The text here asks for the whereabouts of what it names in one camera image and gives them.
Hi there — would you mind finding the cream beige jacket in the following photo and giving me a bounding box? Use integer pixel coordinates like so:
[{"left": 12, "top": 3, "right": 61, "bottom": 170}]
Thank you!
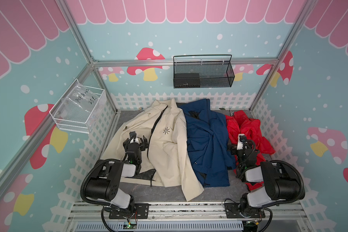
[{"left": 101, "top": 99, "right": 204, "bottom": 201}]

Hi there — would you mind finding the red jacket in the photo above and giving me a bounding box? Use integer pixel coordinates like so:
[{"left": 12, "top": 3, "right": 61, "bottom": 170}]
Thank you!
[{"left": 224, "top": 109, "right": 276, "bottom": 191}]

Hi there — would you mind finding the navy blue jacket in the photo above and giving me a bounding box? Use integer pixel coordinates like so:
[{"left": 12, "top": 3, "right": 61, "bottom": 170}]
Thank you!
[{"left": 179, "top": 99, "right": 236, "bottom": 188}]

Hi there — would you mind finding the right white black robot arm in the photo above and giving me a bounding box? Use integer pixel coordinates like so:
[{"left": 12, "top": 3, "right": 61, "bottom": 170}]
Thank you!
[{"left": 224, "top": 134, "right": 305, "bottom": 218}]

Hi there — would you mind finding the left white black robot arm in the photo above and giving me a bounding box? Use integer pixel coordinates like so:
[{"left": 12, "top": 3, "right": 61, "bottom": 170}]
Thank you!
[{"left": 80, "top": 131, "right": 148, "bottom": 216}]

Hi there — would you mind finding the black box in basket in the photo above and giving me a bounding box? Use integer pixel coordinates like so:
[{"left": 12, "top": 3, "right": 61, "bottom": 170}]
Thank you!
[{"left": 174, "top": 73, "right": 201, "bottom": 89}]

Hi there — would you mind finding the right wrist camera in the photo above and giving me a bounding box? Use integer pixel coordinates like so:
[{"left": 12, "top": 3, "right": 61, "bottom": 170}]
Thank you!
[{"left": 237, "top": 134, "right": 247, "bottom": 150}]

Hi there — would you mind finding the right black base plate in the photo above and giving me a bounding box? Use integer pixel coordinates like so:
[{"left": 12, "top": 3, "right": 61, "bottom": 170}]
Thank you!
[{"left": 224, "top": 202, "right": 265, "bottom": 219}]

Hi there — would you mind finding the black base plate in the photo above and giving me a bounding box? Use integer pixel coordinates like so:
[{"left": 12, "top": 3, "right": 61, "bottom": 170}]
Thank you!
[
  {"left": 108, "top": 204, "right": 149, "bottom": 219},
  {"left": 224, "top": 202, "right": 265, "bottom": 219}
]

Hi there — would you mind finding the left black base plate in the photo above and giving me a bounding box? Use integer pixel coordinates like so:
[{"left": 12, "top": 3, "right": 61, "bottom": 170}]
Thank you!
[{"left": 108, "top": 204, "right": 149, "bottom": 219}]

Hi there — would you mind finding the white wire basket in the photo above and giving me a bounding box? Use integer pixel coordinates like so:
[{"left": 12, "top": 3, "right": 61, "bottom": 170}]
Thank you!
[{"left": 49, "top": 79, "right": 107, "bottom": 134}]

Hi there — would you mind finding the aluminium front rail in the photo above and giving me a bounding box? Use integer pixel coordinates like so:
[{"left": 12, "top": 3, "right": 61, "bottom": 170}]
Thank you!
[{"left": 63, "top": 201, "right": 314, "bottom": 232}]

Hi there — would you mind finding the black wire mesh basket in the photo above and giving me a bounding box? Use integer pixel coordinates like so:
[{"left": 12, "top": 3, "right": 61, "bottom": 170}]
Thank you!
[{"left": 173, "top": 54, "right": 235, "bottom": 89}]

